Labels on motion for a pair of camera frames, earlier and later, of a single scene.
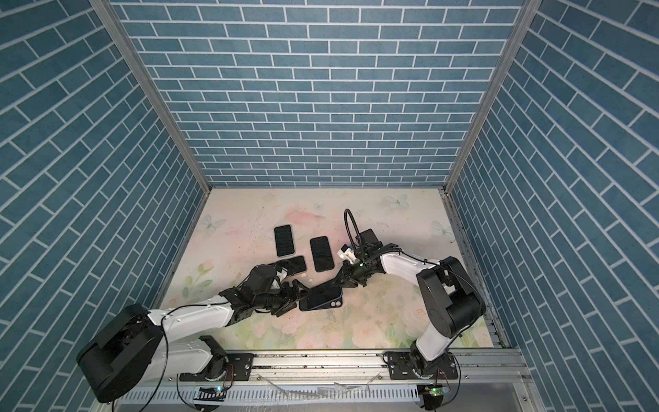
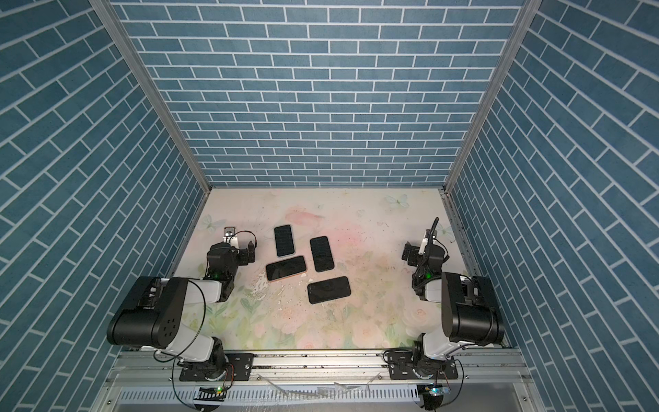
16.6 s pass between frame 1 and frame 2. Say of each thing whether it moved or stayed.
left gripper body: moved
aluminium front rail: stayed
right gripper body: moved
